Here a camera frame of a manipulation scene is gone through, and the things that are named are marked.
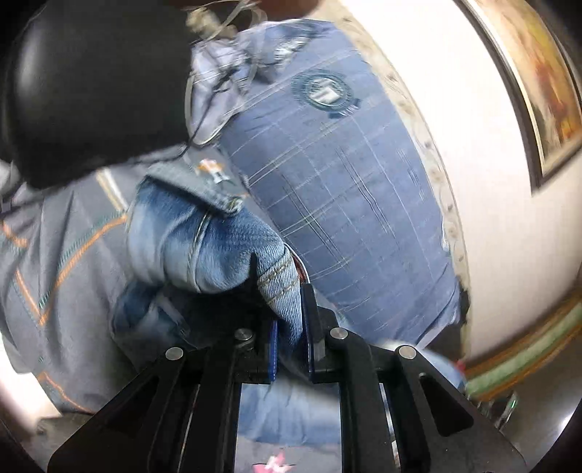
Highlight blue denim jeans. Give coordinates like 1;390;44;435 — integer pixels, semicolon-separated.
110;160;343;449

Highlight framed wall picture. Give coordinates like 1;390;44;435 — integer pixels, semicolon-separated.
457;1;581;190

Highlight clear tangled cable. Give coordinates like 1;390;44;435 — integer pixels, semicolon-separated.
181;0;270;149

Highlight grey patterned bedsheet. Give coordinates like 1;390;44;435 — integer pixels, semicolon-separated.
0;148;238;417

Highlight blue plaid pillow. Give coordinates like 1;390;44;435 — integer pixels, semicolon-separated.
192;19;461;347

